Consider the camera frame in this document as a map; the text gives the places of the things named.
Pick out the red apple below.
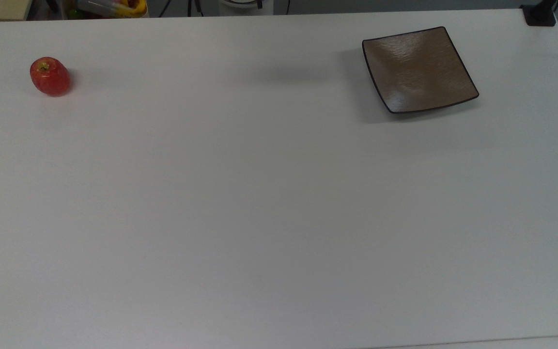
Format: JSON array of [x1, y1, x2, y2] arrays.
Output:
[[30, 57, 71, 96]]

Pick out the square brown ceramic plate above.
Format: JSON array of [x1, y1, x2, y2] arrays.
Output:
[[362, 26, 480, 114]]

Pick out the black table clamp mount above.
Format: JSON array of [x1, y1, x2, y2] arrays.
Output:
[[521, 0, 558, 27]]

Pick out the yellow bag of items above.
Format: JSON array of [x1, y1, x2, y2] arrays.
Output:
[[65, 0, 148, 19]]

